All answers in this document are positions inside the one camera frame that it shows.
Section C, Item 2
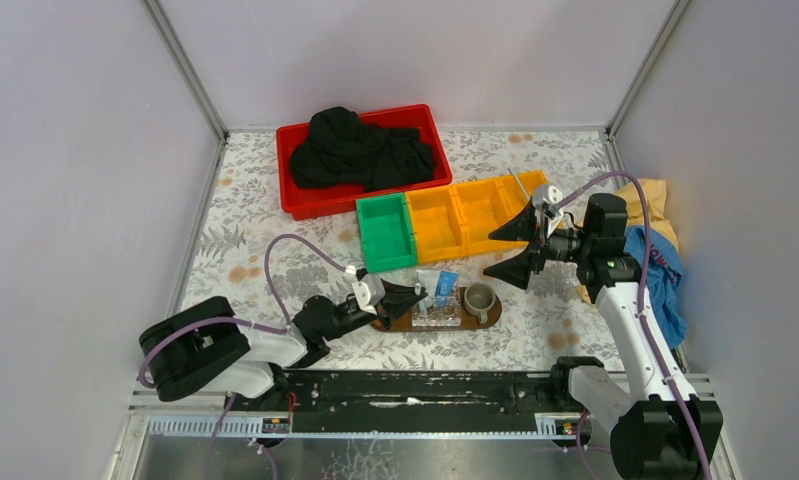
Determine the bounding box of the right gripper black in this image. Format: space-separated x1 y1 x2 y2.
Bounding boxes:
484 197 593 291

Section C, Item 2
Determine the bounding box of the clear textured glass holder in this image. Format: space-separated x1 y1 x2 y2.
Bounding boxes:
410 291 463 330

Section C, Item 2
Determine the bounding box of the white toothpaste tube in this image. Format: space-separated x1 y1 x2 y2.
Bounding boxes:
416 269 440 310

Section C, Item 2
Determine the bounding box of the blue toothpaste tube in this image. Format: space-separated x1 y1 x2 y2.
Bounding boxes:
434 270 458 308

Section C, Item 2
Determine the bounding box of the grey cup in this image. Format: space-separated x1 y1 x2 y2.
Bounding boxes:
463 282 497 325

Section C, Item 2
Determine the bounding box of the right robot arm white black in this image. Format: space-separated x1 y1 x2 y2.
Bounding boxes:
484 187 723 479

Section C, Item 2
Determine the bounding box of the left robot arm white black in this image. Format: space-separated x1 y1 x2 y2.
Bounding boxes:
138 274 428 411

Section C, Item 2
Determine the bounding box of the brown wooden oval tray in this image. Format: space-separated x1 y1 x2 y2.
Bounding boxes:
371 286 504 333

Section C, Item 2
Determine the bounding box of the yellow bin with toothpaste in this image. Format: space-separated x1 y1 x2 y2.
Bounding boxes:
452 179 517 256

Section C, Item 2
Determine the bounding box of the green plastic bin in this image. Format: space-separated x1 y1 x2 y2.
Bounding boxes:
356 193 418 272

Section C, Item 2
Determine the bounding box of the yellow cloth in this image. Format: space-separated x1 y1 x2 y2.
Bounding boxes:
577 177 680 306

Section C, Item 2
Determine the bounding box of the blue cloth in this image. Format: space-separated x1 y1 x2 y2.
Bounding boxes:
646 229 688 349

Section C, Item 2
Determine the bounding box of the red plastic bin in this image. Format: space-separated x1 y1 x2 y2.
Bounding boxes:
276 104 453 220

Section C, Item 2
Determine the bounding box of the black cloth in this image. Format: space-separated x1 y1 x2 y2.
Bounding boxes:
289 106 436 192

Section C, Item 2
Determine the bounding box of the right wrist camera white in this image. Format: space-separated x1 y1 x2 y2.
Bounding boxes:
531 184 564 238

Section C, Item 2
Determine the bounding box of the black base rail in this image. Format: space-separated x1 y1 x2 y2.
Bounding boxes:
226 367 616 435

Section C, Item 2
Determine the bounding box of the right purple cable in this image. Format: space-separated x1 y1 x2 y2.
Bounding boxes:
556 170 715 480

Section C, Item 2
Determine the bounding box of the purple cable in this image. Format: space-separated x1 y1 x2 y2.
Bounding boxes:
556 170 715 480
136 233 351 480

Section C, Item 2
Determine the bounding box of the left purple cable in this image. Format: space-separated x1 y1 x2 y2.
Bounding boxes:
136 233 351 480

